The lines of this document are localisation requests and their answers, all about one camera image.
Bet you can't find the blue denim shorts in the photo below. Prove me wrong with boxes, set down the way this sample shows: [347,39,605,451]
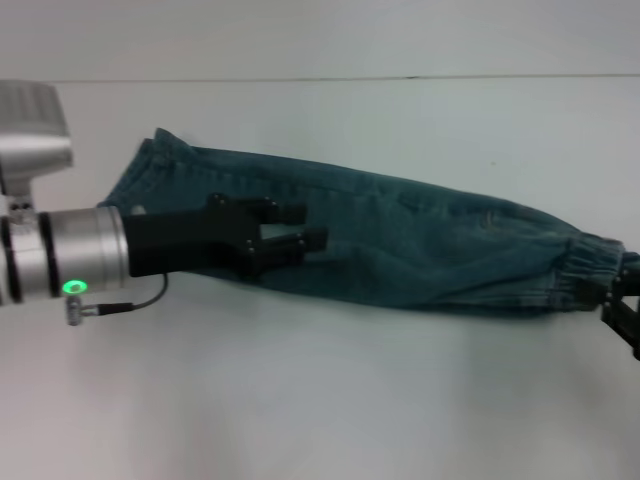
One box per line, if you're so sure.
[97,127,626,321]

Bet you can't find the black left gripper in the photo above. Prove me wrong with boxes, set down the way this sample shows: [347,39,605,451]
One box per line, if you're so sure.
[122,192,329,281]

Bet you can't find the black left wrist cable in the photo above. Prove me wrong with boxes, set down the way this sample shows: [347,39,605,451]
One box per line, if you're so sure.
[66,274,169,327]

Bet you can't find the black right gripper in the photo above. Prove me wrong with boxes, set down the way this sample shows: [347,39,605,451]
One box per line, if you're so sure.
[598,253,640,362]

